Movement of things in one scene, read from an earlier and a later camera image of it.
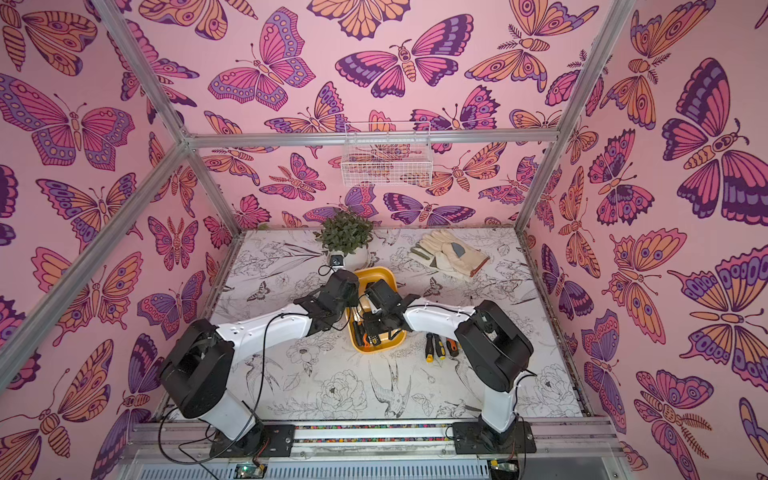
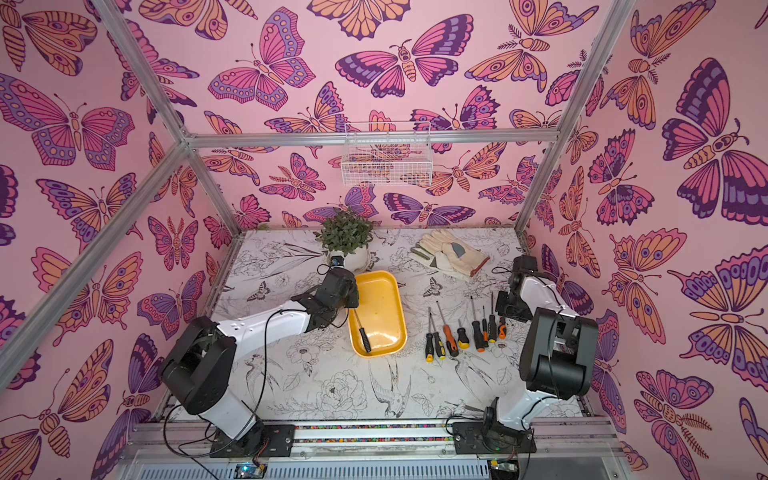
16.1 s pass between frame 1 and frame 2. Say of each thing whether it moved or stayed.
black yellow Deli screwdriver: stayed
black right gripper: moved
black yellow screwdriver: stayed
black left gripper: stayed
